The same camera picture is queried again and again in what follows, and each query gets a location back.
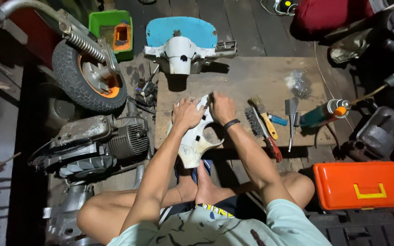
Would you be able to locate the person's left hand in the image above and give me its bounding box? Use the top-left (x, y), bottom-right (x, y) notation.
top-left (172, 97), bottom-right (206, 130)

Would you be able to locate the person's right hand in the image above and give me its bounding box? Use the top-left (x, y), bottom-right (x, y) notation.
top-left (209, 92), bottom-right (237, 126)

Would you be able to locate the white scooter headset cover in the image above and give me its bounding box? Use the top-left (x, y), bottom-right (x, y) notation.
top-left (166, 94), bottom-right (225, 169)

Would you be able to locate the black wristband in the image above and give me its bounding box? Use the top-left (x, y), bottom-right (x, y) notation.
top-left (223, 118), bottom-right (241, 132)

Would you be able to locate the wooden board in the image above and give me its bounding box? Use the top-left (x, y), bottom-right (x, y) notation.
top-left (154, 56), bottom-right (336, 150)

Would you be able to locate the blue and white scooter headset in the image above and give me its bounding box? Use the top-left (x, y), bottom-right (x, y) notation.
top-left (143, 16), bottom-right (238, 76)

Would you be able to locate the blue lighter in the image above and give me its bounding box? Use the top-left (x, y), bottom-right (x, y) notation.
top-left (268, 113), bottom-right (288, 127)

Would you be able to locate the blue sandal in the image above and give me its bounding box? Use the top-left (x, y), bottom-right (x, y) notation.
top-left (174, 159), bottom-right (213, 183)

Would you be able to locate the metal scraper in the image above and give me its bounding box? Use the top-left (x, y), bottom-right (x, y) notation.
top-left (285, 97), bottom-right (299, 153)

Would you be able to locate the steel wool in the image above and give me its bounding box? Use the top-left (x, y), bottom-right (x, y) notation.
top-left (285, 70), bottom-right (312, 100)

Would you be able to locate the small screwdriver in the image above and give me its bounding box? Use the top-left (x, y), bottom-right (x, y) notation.
top-left (293, 111), bottom-right (302, 135)

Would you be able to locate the orange plastic part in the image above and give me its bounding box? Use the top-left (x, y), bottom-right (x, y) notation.
top-left (112, 23), bottom-right (132, 52)

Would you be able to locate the scooter engine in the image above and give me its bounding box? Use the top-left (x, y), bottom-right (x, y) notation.
top-left (28, 101), bottom-right (151, 179)

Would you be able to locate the scooter front wheel with fork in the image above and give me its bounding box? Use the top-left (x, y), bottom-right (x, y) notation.
top-left (0, 0), bottom-right (128, 113)

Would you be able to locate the green gas torch canister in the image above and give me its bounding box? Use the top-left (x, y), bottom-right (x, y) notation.
top-left (300, 98), bottom-right (352, 129)

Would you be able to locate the green plastic tray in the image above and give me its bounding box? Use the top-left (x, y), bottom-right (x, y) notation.
top-left (88, 10), bottom-right (135, 63)

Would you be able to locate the red cushion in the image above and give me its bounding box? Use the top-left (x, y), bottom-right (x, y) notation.
top-left (293, 0), bottom-right (375, 35)

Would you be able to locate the grey scooter body part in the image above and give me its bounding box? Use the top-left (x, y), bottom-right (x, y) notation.
top-left (42, 184), bottom-right (102, 246)

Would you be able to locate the dark scooter body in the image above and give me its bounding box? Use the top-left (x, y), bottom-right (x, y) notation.
top-left (324, 0), bottom-right (394, 113)

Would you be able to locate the carburetor with cables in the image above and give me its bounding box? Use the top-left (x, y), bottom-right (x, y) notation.
top-left (129, 64), bottom-right (161, 115)

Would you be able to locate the paint brush with yellow handle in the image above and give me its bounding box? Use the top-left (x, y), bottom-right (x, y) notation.
top-left (248, 95), bottom-right (279, 141)

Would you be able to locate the wire brush with red handle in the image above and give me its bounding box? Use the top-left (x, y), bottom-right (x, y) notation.
top-left (244, 107), bottom-right (284, 163)

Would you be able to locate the orange toolbox with yellow handle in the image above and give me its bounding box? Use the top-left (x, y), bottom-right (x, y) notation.
top-left (313, 161), bottom-right (394, 211)

